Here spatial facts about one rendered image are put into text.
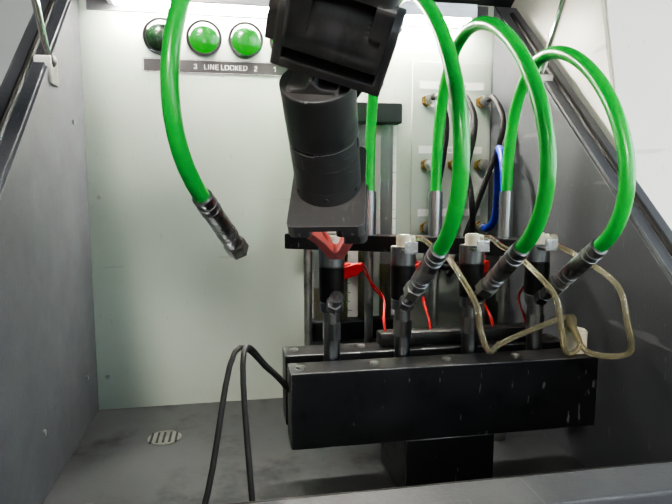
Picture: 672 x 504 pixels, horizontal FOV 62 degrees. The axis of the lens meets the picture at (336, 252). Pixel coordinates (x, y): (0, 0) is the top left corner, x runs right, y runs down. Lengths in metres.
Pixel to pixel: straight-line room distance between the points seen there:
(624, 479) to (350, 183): 0.31
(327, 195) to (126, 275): 0.49
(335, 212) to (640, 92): 0.46
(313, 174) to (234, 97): 0.44
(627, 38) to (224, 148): 0.56
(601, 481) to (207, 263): 0.61
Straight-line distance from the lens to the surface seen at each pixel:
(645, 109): 0.80
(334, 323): 0.61
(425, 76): 0.93
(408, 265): 0.61
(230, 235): 0.53
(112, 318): 0.91
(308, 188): 0.47
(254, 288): 0.88
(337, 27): 0.38
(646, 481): 0.50
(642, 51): 0.82
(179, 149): 0.45
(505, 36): 0.59
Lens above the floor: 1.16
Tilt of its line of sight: 7 degrees down
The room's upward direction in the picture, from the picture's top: straight up
